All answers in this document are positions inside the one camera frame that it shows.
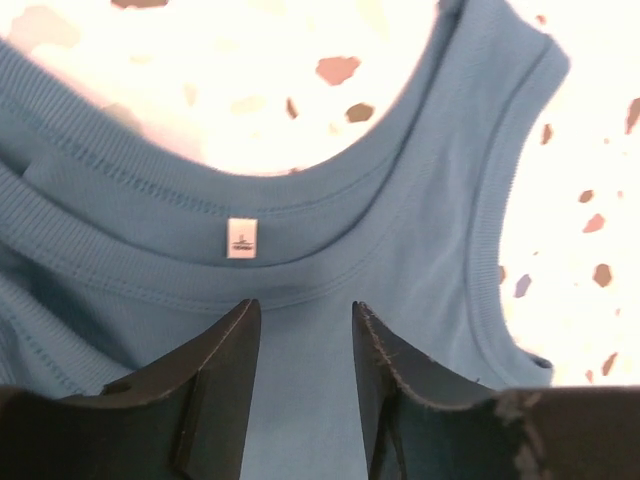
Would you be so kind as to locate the blue tank top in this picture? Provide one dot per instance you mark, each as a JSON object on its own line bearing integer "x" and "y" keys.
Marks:
{"x": 114, "y": 251}

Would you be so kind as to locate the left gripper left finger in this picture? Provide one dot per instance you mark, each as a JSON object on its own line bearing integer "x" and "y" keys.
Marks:
{"x": 184, "y": 416}

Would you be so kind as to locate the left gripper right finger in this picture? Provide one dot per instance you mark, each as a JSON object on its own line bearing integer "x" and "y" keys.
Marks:
{"x": 420, "y": 420}

